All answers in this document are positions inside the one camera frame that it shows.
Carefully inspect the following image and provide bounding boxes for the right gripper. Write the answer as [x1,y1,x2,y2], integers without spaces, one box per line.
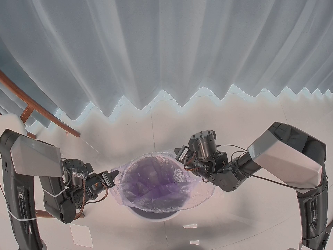
[177,145,206,177]

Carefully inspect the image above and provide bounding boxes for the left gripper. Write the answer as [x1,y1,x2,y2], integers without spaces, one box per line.
[87,170,116,200]

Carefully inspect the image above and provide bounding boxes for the purple plastic bag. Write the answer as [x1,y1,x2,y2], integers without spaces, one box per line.
[109,151,216,214]

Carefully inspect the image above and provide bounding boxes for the white trash bin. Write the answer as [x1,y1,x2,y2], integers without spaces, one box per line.
[122,153,191,222]

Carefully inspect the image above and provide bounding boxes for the white cushioned wooden chair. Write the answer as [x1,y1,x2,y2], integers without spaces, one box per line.
[0,69,85,219]

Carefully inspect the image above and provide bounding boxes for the pale blue curtain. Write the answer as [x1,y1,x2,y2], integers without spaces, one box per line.
[0,0,333,130]

